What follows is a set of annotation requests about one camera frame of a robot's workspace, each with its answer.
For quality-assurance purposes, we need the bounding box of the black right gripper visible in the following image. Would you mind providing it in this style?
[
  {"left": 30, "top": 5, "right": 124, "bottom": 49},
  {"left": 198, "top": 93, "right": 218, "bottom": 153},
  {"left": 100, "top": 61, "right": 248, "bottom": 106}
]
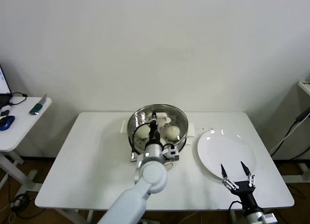
[{"left": 219, "top": 160, "right": 259, "bottom": 210}]

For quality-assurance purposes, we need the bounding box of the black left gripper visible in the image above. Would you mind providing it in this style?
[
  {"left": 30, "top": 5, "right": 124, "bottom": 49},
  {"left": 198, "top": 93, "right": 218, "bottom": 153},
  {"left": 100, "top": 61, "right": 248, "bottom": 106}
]
[{"left": 148, "top": 113, "right": 161, "bottom": 145}]

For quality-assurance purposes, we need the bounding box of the glass lid with cream handle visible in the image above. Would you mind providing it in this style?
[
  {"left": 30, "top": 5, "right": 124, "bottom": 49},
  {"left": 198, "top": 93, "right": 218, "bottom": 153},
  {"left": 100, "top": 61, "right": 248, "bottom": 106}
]
[{"left": 127, "top": 104, "right": 189, "bottom": 151}]

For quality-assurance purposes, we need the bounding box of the stainless steel steamer basket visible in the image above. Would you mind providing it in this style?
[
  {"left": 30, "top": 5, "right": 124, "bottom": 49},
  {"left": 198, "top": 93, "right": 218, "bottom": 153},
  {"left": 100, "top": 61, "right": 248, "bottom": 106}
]
[{"left": 120, "top": 104, "right": 196, "bottom": 159}]

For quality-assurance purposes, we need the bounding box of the white round plate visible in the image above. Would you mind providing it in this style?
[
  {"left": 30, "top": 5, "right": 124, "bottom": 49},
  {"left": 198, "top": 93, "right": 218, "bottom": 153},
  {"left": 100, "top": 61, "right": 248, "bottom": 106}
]
[{"left": 197, "top": 128, "right": 257, "bottom": 182}]

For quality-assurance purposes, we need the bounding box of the white electric cooker base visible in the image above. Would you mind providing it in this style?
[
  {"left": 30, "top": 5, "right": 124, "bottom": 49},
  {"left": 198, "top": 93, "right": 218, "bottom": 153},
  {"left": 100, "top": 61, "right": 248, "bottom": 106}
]
[{"left": 120, "top": 127, "right": 196, "bottom": 171}]

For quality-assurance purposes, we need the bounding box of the white side table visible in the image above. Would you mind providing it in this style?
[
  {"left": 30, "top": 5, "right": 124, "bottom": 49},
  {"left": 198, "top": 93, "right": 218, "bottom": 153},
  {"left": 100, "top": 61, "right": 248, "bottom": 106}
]
[{"left": 0, "top": 96, "right": 53, "bottom": 193}]

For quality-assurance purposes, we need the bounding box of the blue computer mouse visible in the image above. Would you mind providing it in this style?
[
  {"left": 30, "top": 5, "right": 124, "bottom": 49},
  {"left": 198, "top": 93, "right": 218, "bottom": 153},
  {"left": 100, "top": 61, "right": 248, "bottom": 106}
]
[{"left": 0, "top": 115, "right": 16, "bottom": 131}]

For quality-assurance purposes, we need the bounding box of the small black dongle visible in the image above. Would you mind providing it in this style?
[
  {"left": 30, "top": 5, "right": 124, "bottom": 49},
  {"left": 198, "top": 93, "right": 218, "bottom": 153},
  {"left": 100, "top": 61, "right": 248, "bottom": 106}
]
[{"left": 0, "top": 104, "right": 12, "bottom": 117}]

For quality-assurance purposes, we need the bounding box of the black laptop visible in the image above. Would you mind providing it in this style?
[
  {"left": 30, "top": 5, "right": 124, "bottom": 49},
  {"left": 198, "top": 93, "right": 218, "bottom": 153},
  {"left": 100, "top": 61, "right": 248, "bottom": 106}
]
[{"left": 0, "top": 63, "right": 13, "bottom": 109}]

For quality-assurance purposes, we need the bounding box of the black floor power adapter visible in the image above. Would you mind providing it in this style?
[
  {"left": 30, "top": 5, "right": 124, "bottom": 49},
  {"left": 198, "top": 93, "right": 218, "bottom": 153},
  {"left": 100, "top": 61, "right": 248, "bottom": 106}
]
[{"left": 9, "top": 193, "right": 30, "bottom": 212}]

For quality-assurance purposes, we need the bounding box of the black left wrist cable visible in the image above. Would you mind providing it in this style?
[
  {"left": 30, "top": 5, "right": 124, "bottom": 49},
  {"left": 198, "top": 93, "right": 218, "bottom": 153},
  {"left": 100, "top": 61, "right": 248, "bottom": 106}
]
[{"left": 130, "top": 123, "right": 152, "bottom": 163}]

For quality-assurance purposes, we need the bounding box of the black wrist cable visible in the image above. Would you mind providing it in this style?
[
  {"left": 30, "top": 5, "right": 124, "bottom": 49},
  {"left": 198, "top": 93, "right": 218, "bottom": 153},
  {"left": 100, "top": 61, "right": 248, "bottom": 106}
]
[
  {"left": 130, "top": 123, "right": 152, "bottom": 163},
  {"left": 229, "top": 200, "right": 243, "bottom": 211}
]

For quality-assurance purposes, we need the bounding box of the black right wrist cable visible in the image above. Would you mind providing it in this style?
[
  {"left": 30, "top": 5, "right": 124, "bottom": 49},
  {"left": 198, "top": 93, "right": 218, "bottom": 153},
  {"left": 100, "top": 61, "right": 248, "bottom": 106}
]
[{"left": 229, "top": 200, "right": 243, "bottom": 211}]

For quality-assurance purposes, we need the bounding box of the white power cable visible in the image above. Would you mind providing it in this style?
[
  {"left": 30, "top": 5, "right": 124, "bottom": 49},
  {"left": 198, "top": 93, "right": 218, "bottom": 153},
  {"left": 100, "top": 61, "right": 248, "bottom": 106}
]
[{"left": 269, "top": 122, "right": 300, "bottom": 157}]

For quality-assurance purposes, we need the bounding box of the green handled knife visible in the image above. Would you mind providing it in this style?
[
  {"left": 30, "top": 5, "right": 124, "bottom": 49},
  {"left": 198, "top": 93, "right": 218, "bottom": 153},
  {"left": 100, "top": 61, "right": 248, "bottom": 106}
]
[{"left": 29, "top": 94, "right": 47, "bottom": 115}]

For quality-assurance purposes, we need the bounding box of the thin black looped cable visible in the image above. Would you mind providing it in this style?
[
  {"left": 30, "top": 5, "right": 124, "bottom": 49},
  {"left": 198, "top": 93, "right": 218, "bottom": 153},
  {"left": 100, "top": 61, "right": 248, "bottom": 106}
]
[{"left": 8, "top": 92, "right": 28, "bottom": 106}]

